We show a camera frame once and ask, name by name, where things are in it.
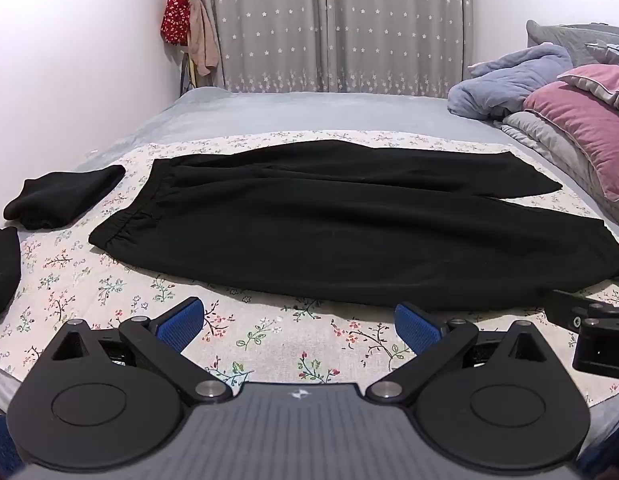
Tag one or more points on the grey star-print curtain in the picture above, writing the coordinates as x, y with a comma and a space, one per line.
339, 25

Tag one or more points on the pink pillow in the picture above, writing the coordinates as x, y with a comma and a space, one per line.
584, 115

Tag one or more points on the black cloth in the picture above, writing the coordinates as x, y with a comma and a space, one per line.
2, 270

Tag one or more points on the blue blanket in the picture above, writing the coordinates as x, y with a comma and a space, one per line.
509, 80

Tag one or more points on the pink hanging garment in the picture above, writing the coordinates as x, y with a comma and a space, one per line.
202, 40

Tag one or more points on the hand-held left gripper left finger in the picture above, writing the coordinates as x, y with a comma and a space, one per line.
182, 322

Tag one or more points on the folded black garment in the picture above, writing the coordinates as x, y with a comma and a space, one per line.
59, 195

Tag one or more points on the red floral hanging garment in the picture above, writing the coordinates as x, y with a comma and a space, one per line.
174, 15

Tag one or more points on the dark yellow-edged object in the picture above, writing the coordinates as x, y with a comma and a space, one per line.
185, 77

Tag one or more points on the floral bed sheet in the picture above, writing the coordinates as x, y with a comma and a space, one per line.
269, 330

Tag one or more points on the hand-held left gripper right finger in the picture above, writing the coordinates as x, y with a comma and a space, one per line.
414, 327

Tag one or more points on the grey pillow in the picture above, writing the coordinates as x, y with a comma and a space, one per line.
564, 35

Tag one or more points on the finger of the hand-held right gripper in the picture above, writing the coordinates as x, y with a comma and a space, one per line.
564, 307

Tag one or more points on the grey quilt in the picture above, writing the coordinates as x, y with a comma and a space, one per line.
549, 142

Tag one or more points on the black pants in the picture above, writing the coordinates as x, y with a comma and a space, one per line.
339, 230

